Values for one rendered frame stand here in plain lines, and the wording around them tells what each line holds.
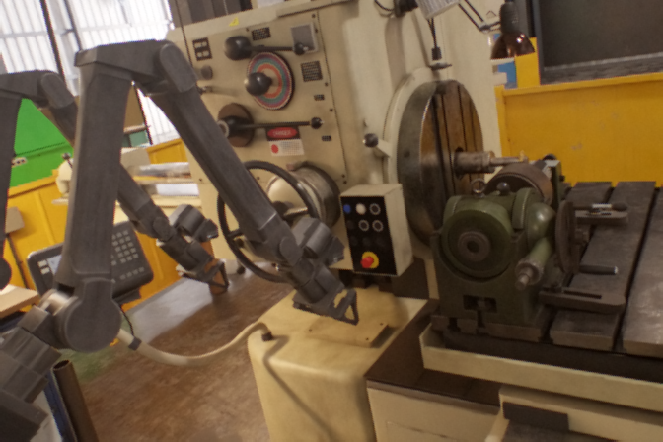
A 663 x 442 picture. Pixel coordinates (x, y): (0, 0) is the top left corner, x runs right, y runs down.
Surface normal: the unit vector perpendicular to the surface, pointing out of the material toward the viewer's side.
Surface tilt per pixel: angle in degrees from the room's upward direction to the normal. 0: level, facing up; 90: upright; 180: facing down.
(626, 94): 90
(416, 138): 58
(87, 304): 90
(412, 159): 73
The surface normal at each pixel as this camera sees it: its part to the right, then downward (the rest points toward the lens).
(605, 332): -0.18, -0.95
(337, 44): -0.51, 0.32
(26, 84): 0.74, 0.05
